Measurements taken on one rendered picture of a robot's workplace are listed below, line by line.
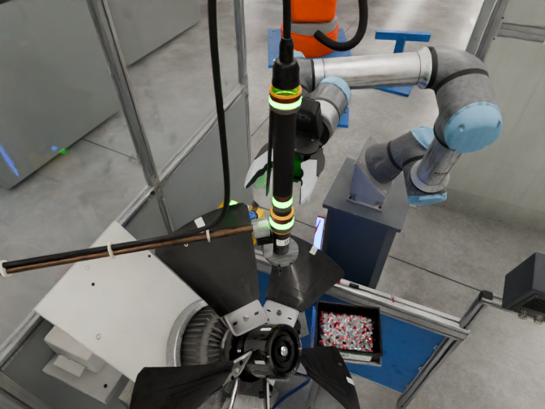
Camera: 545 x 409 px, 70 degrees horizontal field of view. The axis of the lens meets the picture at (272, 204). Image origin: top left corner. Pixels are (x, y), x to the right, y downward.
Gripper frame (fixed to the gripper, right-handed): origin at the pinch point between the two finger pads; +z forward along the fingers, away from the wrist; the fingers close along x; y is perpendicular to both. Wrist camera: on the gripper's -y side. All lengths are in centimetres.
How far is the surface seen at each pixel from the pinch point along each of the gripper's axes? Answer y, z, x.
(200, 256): 27.6, 0.2, 17.4
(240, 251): 28.5, -4.9, 10.2
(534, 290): 44, -32, -58
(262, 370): 43.9, 12.3, -2.3
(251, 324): 42.1, 4.1, 3.9
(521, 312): 57, -34, -61
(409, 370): 127, -39, -47
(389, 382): 147, -39, -43
